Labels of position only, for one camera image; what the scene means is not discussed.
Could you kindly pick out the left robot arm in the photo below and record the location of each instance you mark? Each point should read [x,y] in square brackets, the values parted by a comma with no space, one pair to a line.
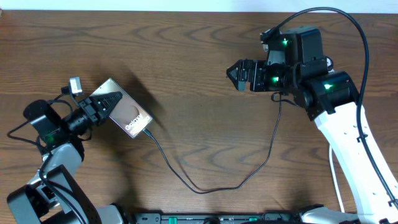
[61,147]

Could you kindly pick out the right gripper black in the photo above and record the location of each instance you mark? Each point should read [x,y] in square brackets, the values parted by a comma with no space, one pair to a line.
[259,66]

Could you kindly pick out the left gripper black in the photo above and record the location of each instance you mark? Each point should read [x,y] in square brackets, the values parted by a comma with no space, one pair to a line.
[84,105]

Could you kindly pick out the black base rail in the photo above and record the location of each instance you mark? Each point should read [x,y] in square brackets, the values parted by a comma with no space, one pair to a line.
[191,218]

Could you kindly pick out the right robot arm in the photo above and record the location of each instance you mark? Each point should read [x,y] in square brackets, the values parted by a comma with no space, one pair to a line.
[296,65]

